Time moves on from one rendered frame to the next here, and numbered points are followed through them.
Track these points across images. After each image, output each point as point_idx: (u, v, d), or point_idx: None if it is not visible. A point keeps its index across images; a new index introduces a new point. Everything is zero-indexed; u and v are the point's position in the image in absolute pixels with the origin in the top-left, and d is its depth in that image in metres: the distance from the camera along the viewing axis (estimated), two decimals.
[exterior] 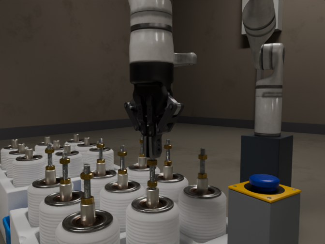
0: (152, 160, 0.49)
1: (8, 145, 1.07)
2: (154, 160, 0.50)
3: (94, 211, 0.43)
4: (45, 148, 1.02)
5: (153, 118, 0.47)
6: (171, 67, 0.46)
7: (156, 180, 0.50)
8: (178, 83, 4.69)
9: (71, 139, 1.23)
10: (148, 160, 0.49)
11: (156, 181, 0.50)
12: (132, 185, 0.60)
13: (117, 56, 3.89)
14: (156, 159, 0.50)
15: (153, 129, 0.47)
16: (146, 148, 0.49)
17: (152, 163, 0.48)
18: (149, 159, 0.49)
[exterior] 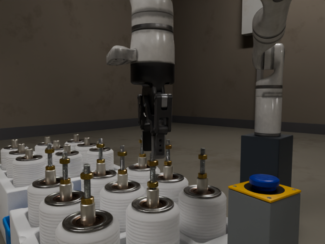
0: (154, 160, 0.50)
1: (8, 145, 1.07)
2: (148, 162, 0.49)
3: (94, 211, 0.43)
4: (45, 148, 1.02)
5: None
6: None
7: (148, 181, 0.50)
8: (178, 83, 4.69)
9: (71, 139, 1.23)
10: (156, 160, 0.49)
11: (147, 183, 0.50)
12: (132, 185, 0.60)
13: None
14: (147, 160, 0.49)
15: None
16: (163, 147, 0.46)
17: (155, 161, 0.50)
18: (155, 160, 0.49)
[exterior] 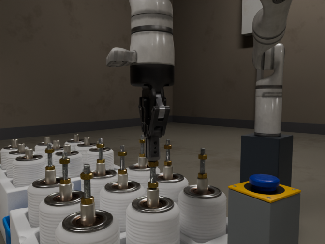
0: (150, 160, 0.49)
1: (8, 145, 1.07)
2: (157, 163, 0.49)
3: (94, 211, 0.43)
4: (45, 148, 1.02)
5: None
6: None
7: (154, 183, 0.49)
8: (178, 83, 4.69)
9: (71, 139, 1.23)
10: None
11: (155, 185, 0.49)
12: (132, 185, 0.60)
13: None
14: (154, 162, 0.48)
15: None
16: (158, 149, 0.49)
17: (147, 162, 0.49)
18: None
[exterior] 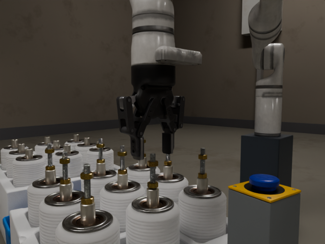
0: (150, 160, 0.49)
1: (8, 145, 1.07)
2: (156, 163, 0.49)
3: (94, 211, 0.43)
4: (45, 148, 1.02)
5: (133, 117, 0.47)
6: (140, 69, 0.44)
7: (154, 183, 0.49)
8: (178, 83, 4.69)
9: (71, 139, 1.23)
10: None
11: (155, 185, 0.49)
12: (132, 185, 0.60)
13: (117, 56, 3.89)
14: (154, 162, 0.48)
15: None
16: (162, 144, 0.52)
17: (147, 163, 0.49)
18: (153, 160, 0.50)
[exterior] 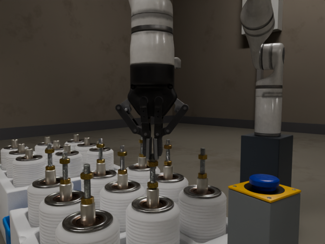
0: (150, 160, 0.49)
1: (8, 145, 1.07)
2: (156, 163, 0.49)
3: (94, 211, 0.43)
4: (45, 148, 1.02)
5: (161, 120, 0.47)
6: (173, 70, 0.48)
7: (154, 183, 0.49)
8: (178, 83, 4.69)
9: (71, 139, 1.23)
10: None
11: (155, 185, 0.49)
12: (132, 185, 0.60)
13: (117, 56, 3.89)
14: (154, 162, 0.48)
15: (160, 130, 0.47)
16: (150, 150, 0.48)
17: (147, 163, 0.49)
18: (153, 160, 0.50)
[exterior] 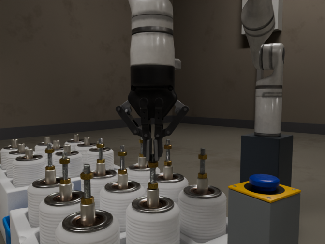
0: (153, 162, 0.49)
1: (8, 145, 1.07)
2: (153, 162, 0.50)
3: (94, 211, 0.43)
4: (45, 148, 1.02)
5: (161, 121, 0.47)
6: (174, 71, 0.48)
7: (155, 181, 0.50)
8: (178, 83, 4.69)
9: (71, 139, 1.23)
10: (150, 162, 0.49)
11: (156, 183, 0.50)
12: (132, 185, 0.60)
13: (117, 56, 3.89)
14: (156, 160, 0.50)
15: (161, 132, 0.47)
16: (150, 151, 0.48)
17: (154, 165, 0.48)
18: (150, 161, 0.49)
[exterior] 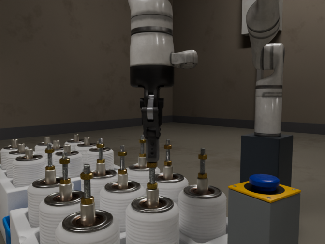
0: (149, 161, 0.49)
1: (8, 145, 1.07)
2: (156, 163, 0.49)
3: (94, 211, 0.43)
4: (45, 148, 1.02)
5: None
6: (157, 69, 0.44)
7: (155, 183, 0.49)
8: (178, 83, 4.69)
9: (71, 139, 1.23)
10: (148, 161, 0.50)
11: (156, 185, 0.49)
12: (132, 185, 0.60)
13: (117, 56, 3.89)
14: (155, 162, 0.49)
15: None
16: (146, 150, 0.49)
17: (147, 164, 0.49)
18: None
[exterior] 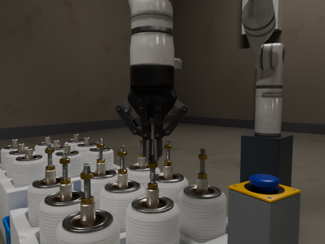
0: (154, 161, 0.50)
1: (8, 145, 1.07)
2: (147, 164, 0.49)
3: (94, 211, 0.43)
4: (45, 148, 1.02)
5: (161, 121, 0.47)
6: (173, 71, 0.48)
7: (148, 183, 0.50)
8: (178, 83, 4.69)
9: (71, 139, 1.23)
10: (156, 162, 0.49)
11: (147, 184, 0.50)
12: (132, 185, 0.60)
13: (117, 56, 3.89)
14: (148, 161, 0.50)
15: (160, 131, 0.47)
16: (149, 151, 0.48)
17: (156, 163, 0.50)
18: (154, 162, 0.49)
